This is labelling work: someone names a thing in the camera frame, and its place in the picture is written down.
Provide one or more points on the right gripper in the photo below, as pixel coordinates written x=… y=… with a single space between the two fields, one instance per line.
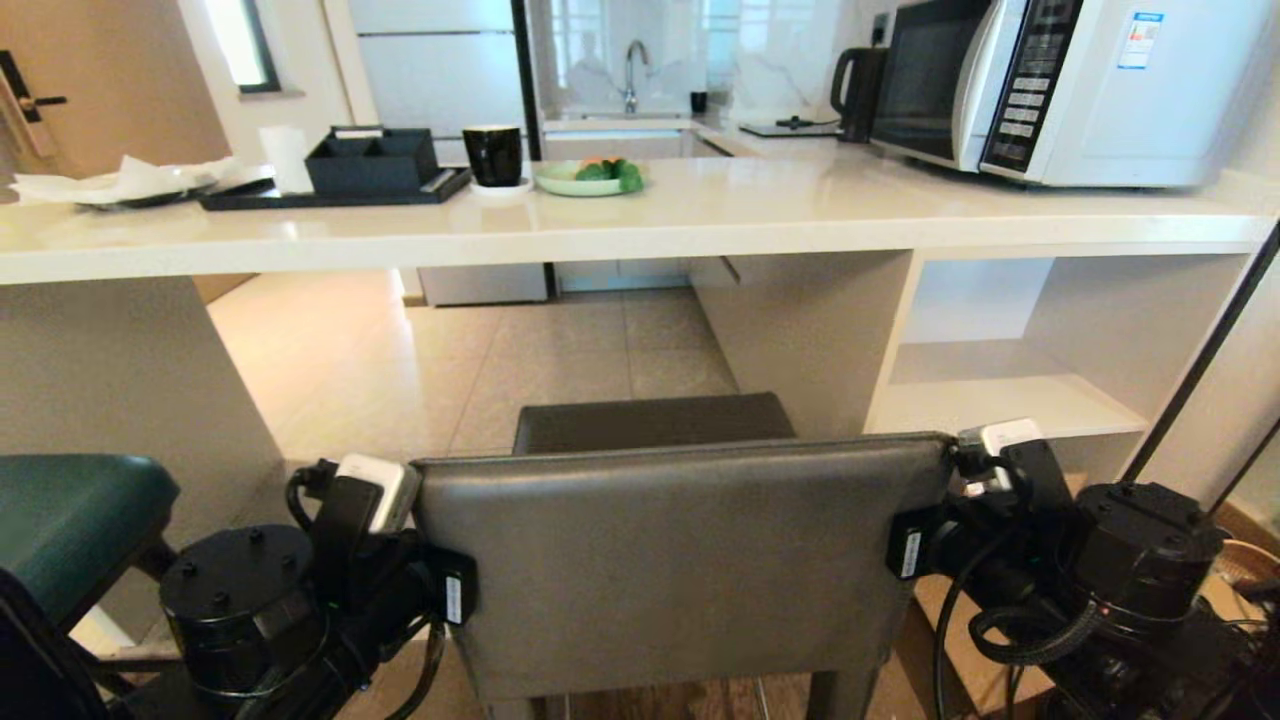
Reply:
x=925 y=545

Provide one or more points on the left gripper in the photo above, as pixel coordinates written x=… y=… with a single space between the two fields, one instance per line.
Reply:
x=440 y=585

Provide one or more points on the grey leather bar stool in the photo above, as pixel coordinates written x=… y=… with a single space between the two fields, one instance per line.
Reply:
x=680 y=560

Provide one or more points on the white counter shelf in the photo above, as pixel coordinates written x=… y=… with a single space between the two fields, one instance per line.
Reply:
x=1000 y=395

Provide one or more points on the green cushioned bar stool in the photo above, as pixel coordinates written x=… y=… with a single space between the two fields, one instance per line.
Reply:
x=70 y=520

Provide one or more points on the chrome kitchen faucet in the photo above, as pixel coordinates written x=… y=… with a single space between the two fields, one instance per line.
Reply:
x=632 y=75

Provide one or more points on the thin black pole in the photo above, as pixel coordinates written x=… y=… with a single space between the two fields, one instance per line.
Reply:
x=1200 y=355

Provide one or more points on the white saucer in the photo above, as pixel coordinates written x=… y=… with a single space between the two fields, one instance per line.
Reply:
x=500 y=188

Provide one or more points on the black serving tray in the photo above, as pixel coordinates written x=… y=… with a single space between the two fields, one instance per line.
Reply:
x=330 y=194

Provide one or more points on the pale green plate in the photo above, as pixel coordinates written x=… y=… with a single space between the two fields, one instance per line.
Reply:
x=565 y=182

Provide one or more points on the black organizer box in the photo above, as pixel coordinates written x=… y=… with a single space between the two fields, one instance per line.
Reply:
x=370 y=165

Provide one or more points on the black mug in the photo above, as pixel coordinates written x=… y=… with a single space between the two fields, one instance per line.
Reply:
x=493 y=155

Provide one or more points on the green vegetables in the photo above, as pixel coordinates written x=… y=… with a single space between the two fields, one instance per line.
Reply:
x=618 y=173

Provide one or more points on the white paper cup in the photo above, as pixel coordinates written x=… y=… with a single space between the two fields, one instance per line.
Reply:
x=286 y=158

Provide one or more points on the black electric kettle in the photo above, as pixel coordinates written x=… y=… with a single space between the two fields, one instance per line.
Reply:
x=862 y=95

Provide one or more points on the white microwave oven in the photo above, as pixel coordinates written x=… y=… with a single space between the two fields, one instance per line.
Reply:
x=1090 y=90

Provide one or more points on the small black cup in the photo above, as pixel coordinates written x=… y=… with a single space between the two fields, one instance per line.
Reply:
x=698 y=102

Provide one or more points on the crumpled white paper tissue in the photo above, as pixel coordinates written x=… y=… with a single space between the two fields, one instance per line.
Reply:
x=120 y=182

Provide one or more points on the white cabinet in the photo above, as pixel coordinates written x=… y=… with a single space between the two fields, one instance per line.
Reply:
x=440 y=60

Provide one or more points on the window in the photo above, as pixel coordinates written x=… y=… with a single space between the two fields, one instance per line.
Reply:
x=245 y=40

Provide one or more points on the brown wooden door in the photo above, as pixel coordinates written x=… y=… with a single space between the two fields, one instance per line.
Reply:
x=110 y=80

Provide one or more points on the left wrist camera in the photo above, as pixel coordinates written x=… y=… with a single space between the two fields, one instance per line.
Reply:
x=375 y=495

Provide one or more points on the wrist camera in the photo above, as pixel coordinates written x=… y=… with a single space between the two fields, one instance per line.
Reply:
x=1010 y=450
x=375 y=495

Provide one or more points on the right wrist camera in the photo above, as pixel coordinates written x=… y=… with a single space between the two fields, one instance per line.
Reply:
x=1010 y=450

